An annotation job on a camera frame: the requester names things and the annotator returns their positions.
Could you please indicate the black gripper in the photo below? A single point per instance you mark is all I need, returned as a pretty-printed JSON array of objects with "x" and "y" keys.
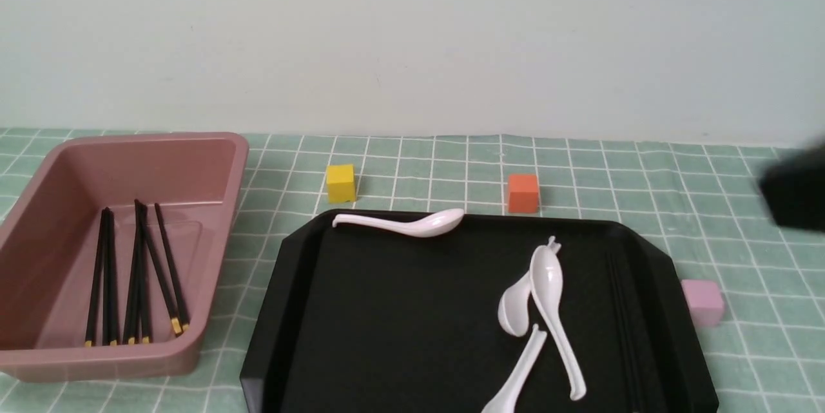
[{"x": 793, "y": 189}]

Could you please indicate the black chopstick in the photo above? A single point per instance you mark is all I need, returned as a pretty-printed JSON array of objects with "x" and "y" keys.
[
  {"x": 144, "y": 308},
  {"x": 171, "y": 268},
  {"x": 169, "y": 295},
  {"x": 132, "y": 322},
  {"x": 113, "y": 335},
  {"x": 91, "y": 320}
]

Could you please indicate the green checkered tablecloth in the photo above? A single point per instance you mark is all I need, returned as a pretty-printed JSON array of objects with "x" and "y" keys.
[{"x": 697, "y": 202}]

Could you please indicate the pink cube block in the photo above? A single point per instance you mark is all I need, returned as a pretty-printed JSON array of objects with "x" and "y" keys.
[{"x": 705, "y": 301}]

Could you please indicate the black chopstick tray middle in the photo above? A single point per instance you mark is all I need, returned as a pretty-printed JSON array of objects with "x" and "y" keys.
[{"x": 624, "y": 343}]

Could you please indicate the white spoon right of pair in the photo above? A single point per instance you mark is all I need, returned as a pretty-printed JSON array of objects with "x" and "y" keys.
[{"x": 578, "y": 387}]

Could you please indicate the white spoon of pair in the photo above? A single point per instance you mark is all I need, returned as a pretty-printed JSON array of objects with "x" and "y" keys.
[
  {"x": 578, "y": 387},
  {"x": 513, "y": 314}
]

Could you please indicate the orange cube block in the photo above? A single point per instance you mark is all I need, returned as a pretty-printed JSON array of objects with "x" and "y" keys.
[{"x": 523, "y": 193}]

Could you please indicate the white spoon left of pair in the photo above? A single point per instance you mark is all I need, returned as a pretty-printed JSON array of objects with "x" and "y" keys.
[{"x": 513, "y": 314}]

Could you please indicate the white spoon at tray top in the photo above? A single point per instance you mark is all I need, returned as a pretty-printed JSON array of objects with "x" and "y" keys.
[{"x": 436, "y": 224}]

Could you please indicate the white spoon at tray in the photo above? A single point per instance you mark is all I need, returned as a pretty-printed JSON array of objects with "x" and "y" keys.
[
  {"x": 436, "y": 224},
  {"x": 506, "y": 398}
]

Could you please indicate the white spoon at tray bottom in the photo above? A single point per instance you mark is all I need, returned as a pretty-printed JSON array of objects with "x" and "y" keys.
[{"x": 506, "y": 398}]

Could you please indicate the black plastic tray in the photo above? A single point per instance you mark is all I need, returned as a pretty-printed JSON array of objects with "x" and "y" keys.
[{"x": 357, "y": 319}]

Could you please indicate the yellow cube block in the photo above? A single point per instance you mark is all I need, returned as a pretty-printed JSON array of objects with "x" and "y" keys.
[{"x": 340, "y": 184}]

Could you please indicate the pink plastic bin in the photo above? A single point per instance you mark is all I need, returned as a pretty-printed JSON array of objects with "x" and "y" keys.
[{"x": 190, "y": 182}]

